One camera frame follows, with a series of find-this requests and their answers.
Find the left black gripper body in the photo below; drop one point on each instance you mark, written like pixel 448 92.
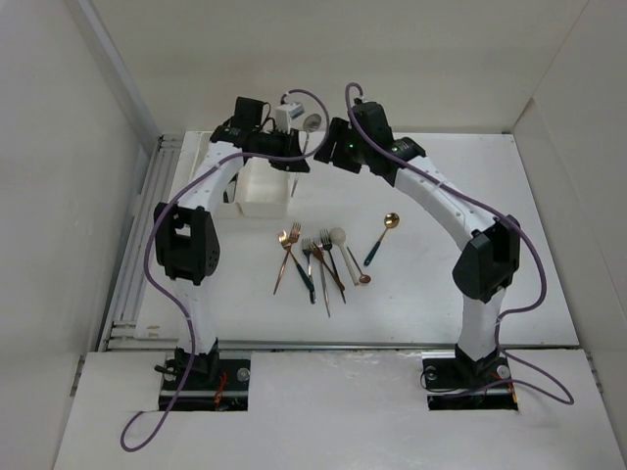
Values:
pixel 274 144

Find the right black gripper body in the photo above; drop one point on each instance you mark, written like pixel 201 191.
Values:
pixel 350 153

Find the silver spoon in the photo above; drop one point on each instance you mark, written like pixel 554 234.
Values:
pixel 311 124

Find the gold spoon green handle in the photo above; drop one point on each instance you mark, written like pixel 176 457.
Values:
pixel 391 221

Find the white ceramic spoon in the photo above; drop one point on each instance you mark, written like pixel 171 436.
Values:
pixel 338 238

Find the small copper spoon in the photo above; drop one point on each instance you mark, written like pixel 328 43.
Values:
pixel 364 279

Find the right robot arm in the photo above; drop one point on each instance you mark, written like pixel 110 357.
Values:
pixel 489 247

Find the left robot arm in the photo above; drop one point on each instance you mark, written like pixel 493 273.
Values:
pixel 184 234

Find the left white plastic bin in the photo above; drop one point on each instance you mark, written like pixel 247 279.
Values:
pixel 227 207

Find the white plastic bin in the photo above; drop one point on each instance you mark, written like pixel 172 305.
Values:
pixel 262 190
pixel 227 207

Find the right white plastic bin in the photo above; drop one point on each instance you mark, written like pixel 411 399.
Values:
pixel 262 190

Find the black fork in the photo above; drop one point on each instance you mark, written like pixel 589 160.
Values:
pixel 326 246

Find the copper fork diagonal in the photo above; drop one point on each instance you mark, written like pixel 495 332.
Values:
pixel 327 269

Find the rose gold fork left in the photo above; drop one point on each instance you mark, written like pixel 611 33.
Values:
pixel 284 240

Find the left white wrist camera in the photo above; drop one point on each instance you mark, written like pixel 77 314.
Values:
pixel 285 114

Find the silver fork long handle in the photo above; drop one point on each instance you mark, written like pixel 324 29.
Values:
pixel 323 283

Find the green handled silver fork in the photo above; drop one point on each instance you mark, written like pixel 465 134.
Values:
pixel 306 249

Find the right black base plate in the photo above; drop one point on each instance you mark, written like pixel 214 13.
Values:
pixel 451 386

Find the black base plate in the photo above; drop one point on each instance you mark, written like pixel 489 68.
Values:
pixel 222 386
pixel 451 386

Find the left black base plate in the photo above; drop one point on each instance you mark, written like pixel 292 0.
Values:
pixel 222 386

